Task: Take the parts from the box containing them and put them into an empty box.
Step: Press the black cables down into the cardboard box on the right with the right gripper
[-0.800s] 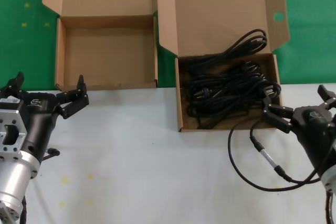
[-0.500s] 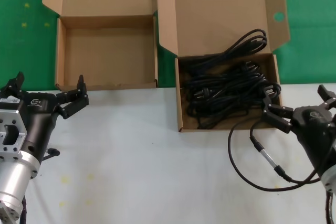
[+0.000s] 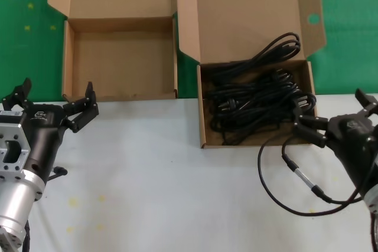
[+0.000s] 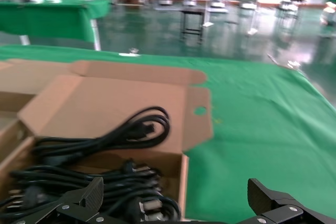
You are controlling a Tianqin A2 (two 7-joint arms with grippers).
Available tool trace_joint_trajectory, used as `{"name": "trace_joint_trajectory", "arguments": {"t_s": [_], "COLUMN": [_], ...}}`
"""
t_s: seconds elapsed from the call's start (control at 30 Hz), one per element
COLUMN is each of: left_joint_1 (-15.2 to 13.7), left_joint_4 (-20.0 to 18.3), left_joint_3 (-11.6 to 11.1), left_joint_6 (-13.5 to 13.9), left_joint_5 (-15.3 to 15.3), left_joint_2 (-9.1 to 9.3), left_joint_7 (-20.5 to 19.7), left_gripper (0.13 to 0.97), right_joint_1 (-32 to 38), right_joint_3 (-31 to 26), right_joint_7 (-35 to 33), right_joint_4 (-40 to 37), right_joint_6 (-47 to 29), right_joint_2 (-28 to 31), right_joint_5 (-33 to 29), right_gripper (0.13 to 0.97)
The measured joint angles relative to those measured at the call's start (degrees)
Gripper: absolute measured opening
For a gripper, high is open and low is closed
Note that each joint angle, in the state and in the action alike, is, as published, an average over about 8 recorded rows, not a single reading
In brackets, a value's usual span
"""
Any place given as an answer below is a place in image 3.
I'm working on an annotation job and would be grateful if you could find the black corrugated cable sleeve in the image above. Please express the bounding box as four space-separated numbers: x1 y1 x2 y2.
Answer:
22 221 32 252

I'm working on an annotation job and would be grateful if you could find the wide brown cardboard box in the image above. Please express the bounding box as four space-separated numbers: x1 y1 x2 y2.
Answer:
47 0 180 101

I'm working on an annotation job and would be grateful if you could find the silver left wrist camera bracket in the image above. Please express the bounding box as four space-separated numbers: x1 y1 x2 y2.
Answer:
0 109 32 181

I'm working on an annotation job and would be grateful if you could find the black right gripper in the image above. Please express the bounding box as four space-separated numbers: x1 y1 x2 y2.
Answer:
294 88 378 198

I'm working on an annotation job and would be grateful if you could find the green tablecloth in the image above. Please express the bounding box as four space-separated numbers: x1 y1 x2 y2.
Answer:
0 0 378 99

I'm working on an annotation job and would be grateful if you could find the narrow brown cardboard box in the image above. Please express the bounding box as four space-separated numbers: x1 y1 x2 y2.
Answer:
176 0 327 149

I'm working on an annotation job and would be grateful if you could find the black cable with silver connector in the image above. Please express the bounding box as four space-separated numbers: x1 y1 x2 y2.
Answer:
258 133 378 218

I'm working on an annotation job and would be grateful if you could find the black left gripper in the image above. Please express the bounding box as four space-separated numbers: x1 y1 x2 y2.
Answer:
1 77 100 182

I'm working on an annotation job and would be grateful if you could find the black angled cable connector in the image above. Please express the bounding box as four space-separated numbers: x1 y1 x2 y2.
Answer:
47 165 69 181

